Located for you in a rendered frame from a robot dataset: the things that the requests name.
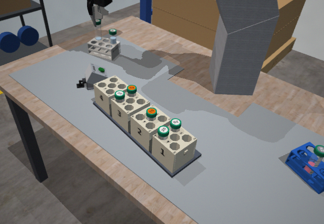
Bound blue tube rack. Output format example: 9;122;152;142
285;142;324;194

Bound grey bench mat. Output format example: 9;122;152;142
9;35;324;224

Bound beige bucket adapter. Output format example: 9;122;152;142
131;105;171;151
111;92;150;133
94;76;128;115
152;125;197;173

